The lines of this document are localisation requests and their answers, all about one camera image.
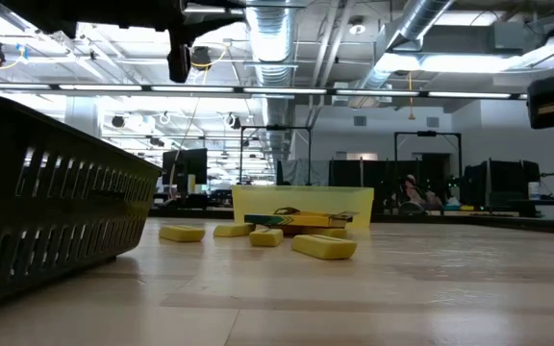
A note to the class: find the black mesh plastic tray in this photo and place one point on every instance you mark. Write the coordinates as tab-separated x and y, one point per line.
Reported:
65	202

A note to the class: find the round ceiling lamp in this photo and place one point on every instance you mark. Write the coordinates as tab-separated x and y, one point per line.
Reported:
357	26

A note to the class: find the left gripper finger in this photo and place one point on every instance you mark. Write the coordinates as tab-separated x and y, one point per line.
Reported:
205	25

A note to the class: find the yellow translucent plastic bin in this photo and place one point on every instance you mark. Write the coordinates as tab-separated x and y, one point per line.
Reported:
306	197

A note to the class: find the person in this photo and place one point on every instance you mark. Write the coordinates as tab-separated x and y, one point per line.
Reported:
414	192

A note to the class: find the white container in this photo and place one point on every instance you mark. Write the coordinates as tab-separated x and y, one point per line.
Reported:
534	190

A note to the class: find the black monitor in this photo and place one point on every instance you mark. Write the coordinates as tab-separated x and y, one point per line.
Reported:
185	165

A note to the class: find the yellow eraser block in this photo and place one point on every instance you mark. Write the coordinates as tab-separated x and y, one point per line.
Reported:
266	237
182	233
234	230
330	233
323	247

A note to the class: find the black partition curtain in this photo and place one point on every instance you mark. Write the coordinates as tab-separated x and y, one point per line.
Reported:
503	180
378	178

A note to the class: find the silver ventilation duct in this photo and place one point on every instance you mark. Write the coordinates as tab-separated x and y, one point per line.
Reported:
272	38
421	14

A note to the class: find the yellow green crayon box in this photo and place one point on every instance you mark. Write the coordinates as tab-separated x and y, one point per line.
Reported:
301	220

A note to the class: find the grey tarp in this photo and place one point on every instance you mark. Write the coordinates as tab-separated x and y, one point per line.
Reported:
306	170

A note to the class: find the long ceiling light strip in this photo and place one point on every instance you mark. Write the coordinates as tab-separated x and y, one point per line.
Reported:
190	89

